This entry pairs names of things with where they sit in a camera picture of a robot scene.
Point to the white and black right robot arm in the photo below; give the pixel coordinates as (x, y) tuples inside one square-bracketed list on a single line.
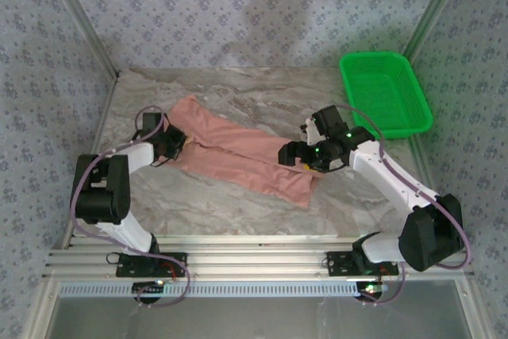
[(428, 236)]

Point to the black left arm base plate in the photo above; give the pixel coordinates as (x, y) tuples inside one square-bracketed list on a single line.
[(131, 269)]

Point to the grey metal panel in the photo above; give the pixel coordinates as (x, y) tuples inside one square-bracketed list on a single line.
[(254, 319)]

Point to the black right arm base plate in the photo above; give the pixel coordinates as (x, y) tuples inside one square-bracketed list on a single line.
[(341, 267)]

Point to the aluminium frame post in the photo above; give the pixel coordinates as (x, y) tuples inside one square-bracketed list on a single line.
[(86, 21), (436, 5)]

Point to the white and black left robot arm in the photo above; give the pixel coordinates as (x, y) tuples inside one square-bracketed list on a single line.
[(101, 192)]

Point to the black controller board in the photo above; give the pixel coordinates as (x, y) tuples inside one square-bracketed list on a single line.
[(371, 288), (145, 287)]

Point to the green plastic basket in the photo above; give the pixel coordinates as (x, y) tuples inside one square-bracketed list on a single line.
[(381, 89)]

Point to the aluminium mounting rail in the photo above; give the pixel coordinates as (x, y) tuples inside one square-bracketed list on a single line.
[(254, 259)]

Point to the pink printed t-shirt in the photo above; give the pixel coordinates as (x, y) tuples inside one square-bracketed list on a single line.
[(246, 156)]

